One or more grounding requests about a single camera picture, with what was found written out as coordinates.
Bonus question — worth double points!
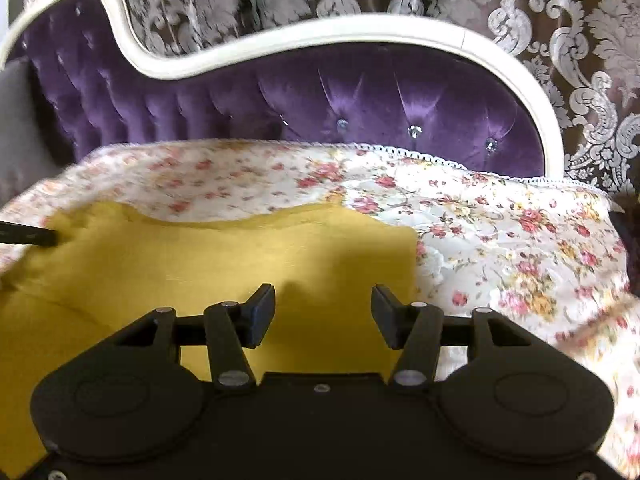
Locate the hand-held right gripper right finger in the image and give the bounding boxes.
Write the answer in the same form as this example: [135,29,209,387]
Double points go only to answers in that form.
[371,284,532,392]

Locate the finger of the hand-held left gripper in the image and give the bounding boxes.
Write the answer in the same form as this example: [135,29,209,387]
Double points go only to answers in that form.
[0,219,57,249]

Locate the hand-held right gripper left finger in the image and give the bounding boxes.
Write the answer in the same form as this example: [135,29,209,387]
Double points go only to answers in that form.
[114,283,276,392]

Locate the yellow knitted garment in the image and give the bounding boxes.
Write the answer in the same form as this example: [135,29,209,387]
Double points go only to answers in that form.
[0,200,419,479]

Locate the grey cushion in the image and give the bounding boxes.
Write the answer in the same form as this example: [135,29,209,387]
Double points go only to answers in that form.
[0,57,76,206]

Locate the floral quilted blanket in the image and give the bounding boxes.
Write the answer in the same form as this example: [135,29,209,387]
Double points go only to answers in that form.
[0,140,640,480]

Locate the brown damask curtain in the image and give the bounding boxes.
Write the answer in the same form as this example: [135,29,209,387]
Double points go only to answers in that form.
[25,0,640,196]

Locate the purple tufted sofa white frame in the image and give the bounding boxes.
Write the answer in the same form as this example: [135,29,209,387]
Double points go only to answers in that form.
[0,0,567,186]

